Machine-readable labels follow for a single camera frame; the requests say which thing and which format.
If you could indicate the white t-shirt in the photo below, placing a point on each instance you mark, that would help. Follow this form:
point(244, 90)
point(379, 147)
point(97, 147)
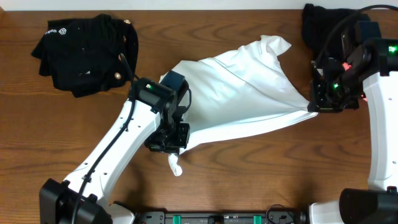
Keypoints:
point(238, 94)

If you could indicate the black jacket with gold buttons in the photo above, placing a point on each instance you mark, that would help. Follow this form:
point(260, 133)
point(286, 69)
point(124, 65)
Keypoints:
point(86, 56)

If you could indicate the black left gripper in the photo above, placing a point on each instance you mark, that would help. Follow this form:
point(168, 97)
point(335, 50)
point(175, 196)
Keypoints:
point(180, 144)

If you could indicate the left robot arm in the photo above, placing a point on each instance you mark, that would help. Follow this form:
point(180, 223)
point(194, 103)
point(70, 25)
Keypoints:
point(150, 117)

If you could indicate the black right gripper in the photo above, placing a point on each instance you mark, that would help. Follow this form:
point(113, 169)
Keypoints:
point(319, 103)

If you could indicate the black crumpled garment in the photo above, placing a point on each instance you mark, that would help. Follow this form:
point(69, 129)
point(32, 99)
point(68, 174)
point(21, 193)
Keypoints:
point(318, 22)

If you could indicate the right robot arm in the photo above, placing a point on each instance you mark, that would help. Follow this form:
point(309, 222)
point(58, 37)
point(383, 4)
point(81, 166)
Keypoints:
point(369, 72)

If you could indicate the pink crumpled garment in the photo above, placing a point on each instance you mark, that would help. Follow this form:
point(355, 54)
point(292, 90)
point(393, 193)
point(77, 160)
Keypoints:
point(347, 66)

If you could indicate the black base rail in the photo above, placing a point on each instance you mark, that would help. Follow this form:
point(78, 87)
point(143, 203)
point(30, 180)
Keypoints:
point(275, 214)

